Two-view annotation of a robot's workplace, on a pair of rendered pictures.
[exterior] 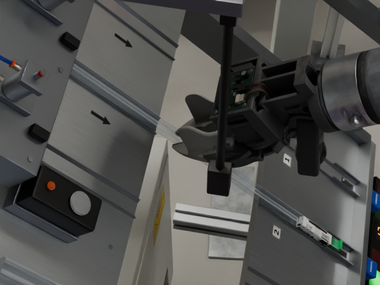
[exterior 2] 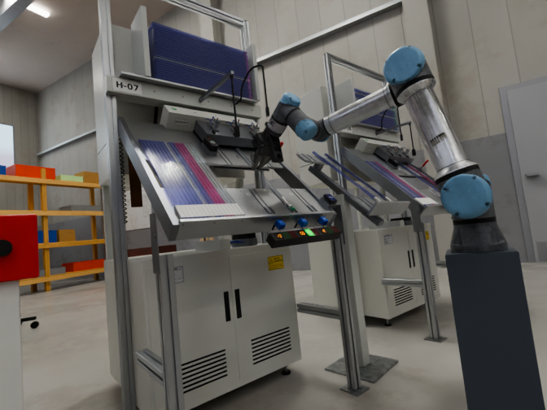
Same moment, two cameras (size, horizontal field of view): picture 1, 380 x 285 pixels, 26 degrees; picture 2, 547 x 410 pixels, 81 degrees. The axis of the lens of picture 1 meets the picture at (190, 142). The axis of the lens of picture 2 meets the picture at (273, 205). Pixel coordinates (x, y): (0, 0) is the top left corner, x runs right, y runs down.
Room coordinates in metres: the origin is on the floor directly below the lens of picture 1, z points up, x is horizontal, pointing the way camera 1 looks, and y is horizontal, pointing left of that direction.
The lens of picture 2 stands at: (-0.51, -0.95, 0.67)
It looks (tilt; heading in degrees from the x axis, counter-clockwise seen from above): 5 degrees up; 40
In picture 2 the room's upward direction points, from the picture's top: 6 degrees counter-clockwise
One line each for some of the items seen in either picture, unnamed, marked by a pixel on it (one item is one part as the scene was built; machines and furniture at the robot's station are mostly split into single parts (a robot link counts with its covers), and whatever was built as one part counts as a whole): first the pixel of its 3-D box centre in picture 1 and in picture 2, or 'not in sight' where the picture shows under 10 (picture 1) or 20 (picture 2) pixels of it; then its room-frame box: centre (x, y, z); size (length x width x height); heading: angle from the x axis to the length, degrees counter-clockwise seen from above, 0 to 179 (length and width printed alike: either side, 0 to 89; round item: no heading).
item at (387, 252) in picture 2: not in sight; (389, 223); (1.86, -0.03, 0.65); 1.01 x 0.73 x 1.29; 79
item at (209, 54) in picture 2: not in sight; (201, 69); (0.49, 0.29, 1.52); 0.51 x 0.13 x 0.27; 169
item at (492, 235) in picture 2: not in sight; (475, 233); (0.66, -0.76, 0.60); 0.15 x 0.15 x 0.10
